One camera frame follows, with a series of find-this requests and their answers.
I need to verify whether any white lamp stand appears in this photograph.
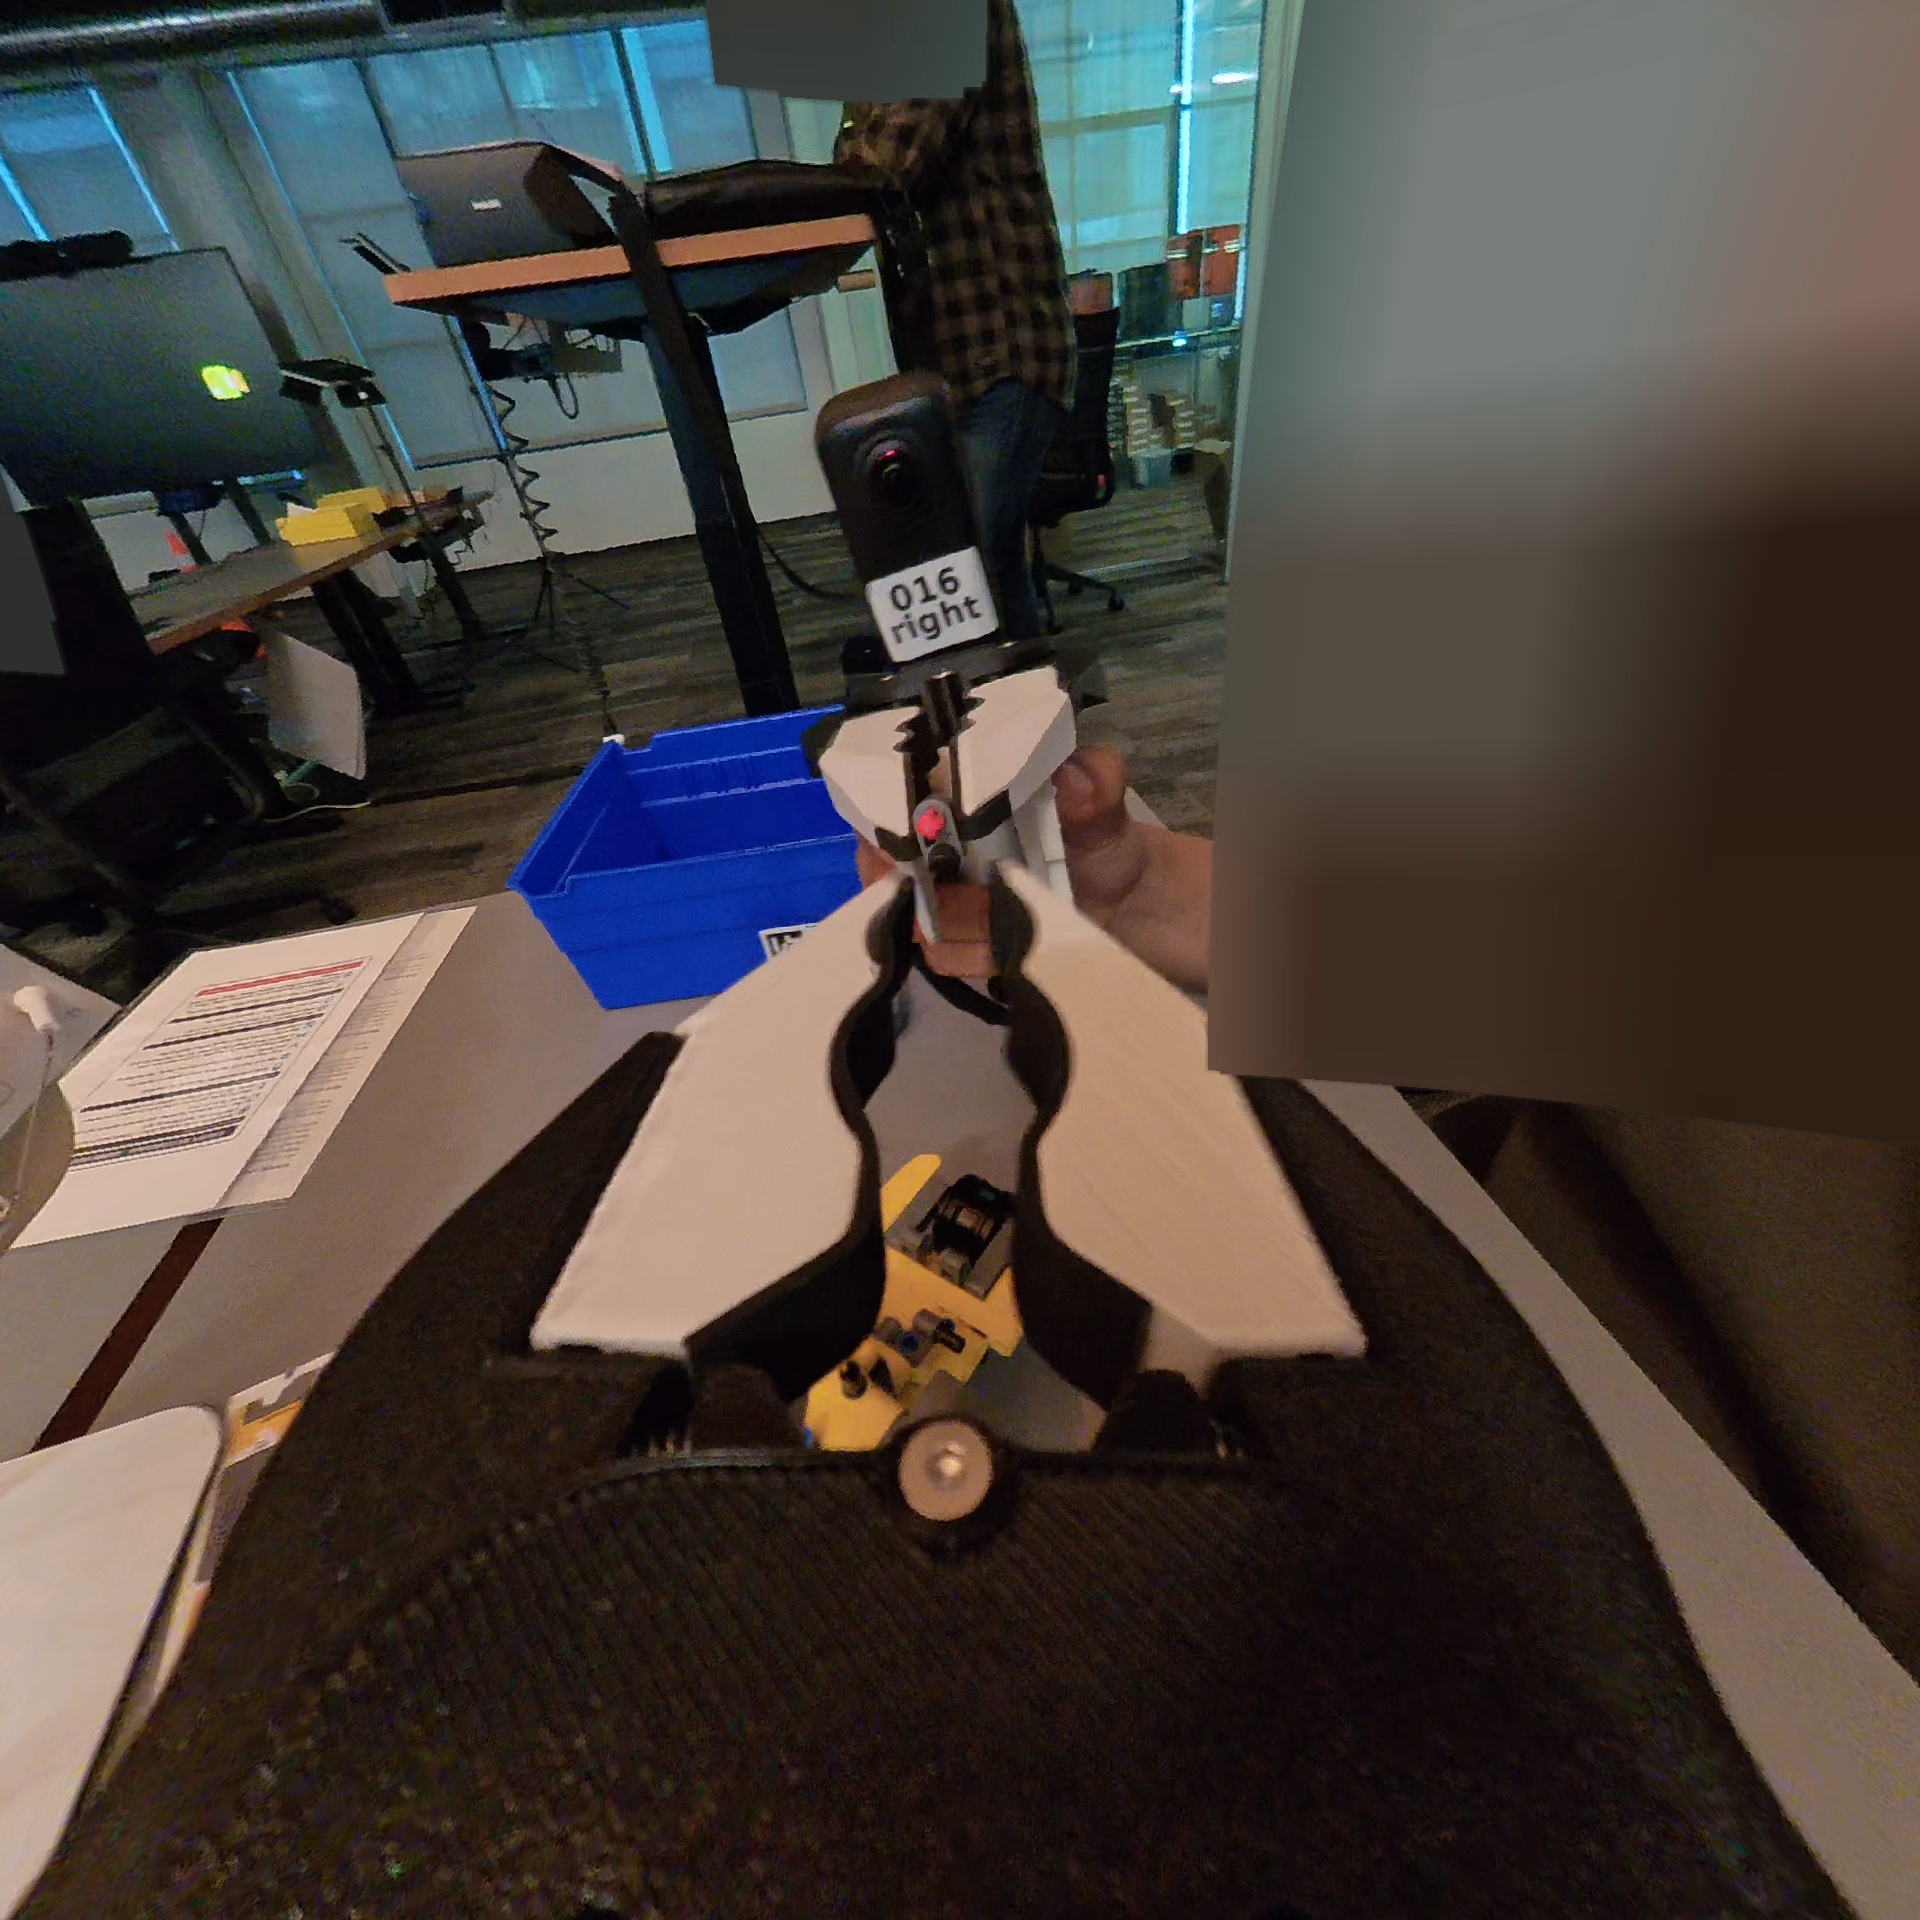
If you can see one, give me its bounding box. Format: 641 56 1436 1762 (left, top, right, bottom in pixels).
0 982 80 1254

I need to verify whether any black office chair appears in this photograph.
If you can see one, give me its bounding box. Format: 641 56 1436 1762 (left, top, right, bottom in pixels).
1026 309 1131 618
0 494 362 959

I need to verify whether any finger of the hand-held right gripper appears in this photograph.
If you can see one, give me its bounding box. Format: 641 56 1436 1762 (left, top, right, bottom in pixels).
801 707 925 864
946 666 1080 850

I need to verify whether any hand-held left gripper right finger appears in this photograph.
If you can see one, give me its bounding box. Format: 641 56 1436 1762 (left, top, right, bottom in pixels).
989 864 1372 1418

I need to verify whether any printed paper sheet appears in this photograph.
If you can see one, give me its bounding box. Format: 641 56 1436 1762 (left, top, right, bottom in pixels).
11 906 477 1250

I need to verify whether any person's right hand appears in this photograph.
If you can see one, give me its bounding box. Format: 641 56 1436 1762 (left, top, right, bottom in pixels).
908 742 1215 1002

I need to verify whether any blue plastic bin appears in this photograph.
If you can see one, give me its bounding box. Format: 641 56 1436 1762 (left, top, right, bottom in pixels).
509 707 904 1010

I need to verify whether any small black toy pin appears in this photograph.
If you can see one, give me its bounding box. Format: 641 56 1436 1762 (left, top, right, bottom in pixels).
895 677 976 939

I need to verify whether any coiled black cable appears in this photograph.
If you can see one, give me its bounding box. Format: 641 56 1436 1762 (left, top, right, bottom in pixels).
487 380 619 707

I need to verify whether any white sheet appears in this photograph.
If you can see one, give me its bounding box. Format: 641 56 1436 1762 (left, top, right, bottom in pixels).
263 627 367 780

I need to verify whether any black laptop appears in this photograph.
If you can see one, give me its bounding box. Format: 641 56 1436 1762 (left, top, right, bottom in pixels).
395 141 619 273

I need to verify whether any yellow black sticker sheet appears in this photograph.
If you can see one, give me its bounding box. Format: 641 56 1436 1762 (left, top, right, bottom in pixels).
224 1350 335 1463

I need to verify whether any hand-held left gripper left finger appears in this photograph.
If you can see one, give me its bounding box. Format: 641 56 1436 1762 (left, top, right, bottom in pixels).
524 874 920 1411

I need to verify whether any yellow toy brick model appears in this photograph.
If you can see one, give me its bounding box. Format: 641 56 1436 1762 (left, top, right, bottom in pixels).
801 1153 1037 1456

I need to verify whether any dark computer monitor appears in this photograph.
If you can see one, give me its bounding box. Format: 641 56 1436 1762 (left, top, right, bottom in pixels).
0 244 326 506

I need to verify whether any low wooden desk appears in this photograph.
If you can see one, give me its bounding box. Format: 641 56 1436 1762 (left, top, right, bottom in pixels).
126 494 490 722

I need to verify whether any yellow box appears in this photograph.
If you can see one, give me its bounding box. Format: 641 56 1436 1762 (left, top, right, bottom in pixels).
278 487 413 549

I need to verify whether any storage shelf with boxes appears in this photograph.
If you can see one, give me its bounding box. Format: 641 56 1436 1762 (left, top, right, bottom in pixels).
1114 222 1245 492

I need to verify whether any wooden standing desk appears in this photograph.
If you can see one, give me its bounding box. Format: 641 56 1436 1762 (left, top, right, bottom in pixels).
381 212 916 722

